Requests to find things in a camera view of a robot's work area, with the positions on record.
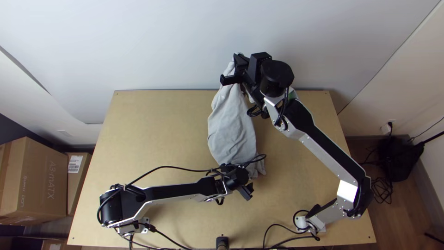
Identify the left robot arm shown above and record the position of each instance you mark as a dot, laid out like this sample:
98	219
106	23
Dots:
173	190

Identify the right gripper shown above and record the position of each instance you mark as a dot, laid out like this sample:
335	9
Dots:
242	69

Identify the grey t-shirt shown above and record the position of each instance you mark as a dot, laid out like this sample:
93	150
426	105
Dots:
229	128

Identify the black bag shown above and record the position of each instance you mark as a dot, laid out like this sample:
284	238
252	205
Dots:
399	158

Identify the large brown cardboard box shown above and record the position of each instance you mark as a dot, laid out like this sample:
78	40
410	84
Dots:
31	177

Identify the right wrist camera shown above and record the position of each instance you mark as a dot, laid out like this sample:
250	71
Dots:
258	66

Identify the white wall socket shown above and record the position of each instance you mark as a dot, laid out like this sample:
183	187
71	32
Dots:
386	128

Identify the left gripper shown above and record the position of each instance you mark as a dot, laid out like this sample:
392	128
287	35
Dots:
246	191

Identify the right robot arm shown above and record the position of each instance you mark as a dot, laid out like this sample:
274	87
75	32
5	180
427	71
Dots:
312	132

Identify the black stand pole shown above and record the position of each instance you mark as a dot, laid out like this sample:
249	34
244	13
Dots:
432	138

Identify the cardboard box with white label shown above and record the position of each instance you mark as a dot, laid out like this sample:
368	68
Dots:
78	180

